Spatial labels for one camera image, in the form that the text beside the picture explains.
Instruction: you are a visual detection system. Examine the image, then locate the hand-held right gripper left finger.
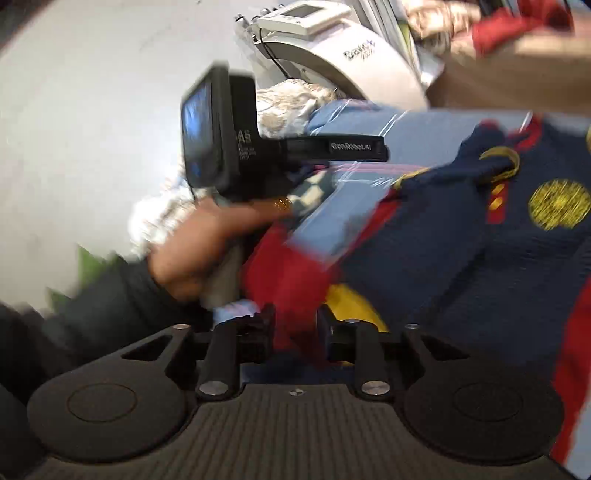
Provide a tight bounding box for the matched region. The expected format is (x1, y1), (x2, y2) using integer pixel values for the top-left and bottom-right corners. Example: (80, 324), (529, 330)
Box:
(121, 302), (278, 401)

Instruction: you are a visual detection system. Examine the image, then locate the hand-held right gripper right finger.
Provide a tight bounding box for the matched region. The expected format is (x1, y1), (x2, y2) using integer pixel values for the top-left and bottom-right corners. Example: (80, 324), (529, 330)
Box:
(316, 305), (467, 401)

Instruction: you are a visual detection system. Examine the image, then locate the navy striped shirt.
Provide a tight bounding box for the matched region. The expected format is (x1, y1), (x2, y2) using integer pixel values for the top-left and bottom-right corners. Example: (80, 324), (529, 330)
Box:
(240, 115), (591, 467)

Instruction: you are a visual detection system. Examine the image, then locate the person's left hand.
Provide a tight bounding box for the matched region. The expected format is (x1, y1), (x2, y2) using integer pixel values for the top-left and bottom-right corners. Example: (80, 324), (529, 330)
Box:
(148, 196), (294, 303)

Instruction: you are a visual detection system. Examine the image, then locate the floral patterned blanket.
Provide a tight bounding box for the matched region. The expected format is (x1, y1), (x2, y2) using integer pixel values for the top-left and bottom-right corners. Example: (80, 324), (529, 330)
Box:
(128, 78), (345, 261)

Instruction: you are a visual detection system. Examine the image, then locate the camouflage folded garment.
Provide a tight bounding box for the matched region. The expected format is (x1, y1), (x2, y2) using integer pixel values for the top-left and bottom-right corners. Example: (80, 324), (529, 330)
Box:
(287, 164), (335, 215)

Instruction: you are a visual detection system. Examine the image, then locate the white machine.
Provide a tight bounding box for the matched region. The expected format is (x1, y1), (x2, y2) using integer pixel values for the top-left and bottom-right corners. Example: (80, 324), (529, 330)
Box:
(233, 0), (430, 112)

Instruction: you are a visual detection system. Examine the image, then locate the light blue bedsheet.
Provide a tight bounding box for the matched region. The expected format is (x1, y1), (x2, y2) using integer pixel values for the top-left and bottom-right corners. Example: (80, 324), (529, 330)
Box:
(212, 99), (591, 480)

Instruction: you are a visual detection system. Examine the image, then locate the white panel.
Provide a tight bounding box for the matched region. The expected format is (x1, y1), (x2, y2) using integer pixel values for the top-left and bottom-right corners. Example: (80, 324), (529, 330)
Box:
(358, 0), (446, 90)

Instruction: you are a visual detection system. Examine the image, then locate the green object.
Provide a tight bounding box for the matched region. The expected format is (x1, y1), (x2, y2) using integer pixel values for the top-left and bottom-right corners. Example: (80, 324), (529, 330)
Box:
(46, 244), (121, 315)

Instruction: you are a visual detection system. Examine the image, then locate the crumpled printed cloth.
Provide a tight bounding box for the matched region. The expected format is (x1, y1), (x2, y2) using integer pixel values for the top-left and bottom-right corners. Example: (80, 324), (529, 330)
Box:
(402, 0), (483, 44)

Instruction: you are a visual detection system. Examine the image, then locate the brown sofa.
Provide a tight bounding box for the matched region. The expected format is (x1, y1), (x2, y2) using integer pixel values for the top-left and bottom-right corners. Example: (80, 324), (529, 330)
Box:
(425, 28), (591, 116)

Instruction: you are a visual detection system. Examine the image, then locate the red jacket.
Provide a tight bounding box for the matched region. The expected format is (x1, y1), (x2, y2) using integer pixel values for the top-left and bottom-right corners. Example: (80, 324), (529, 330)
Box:
(471, 0), (578, 58)

